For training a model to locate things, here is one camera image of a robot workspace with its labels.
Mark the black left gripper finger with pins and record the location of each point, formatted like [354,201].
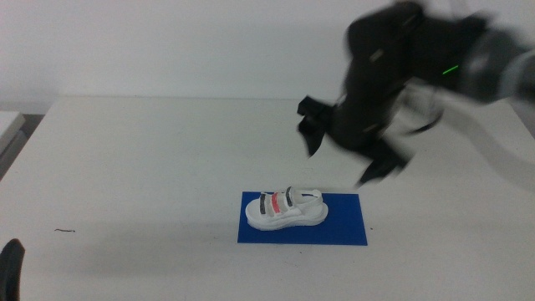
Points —
[10,271]

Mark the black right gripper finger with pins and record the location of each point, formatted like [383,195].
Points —
[382,163]
[314,125]

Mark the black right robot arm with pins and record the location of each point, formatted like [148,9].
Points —
[480,62]

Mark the blue rectangular mat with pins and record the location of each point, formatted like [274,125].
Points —
[347,226]

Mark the small dark thread scrap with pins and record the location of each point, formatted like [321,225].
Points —
[64,230]

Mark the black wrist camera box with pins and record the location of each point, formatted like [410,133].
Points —
[388,27]

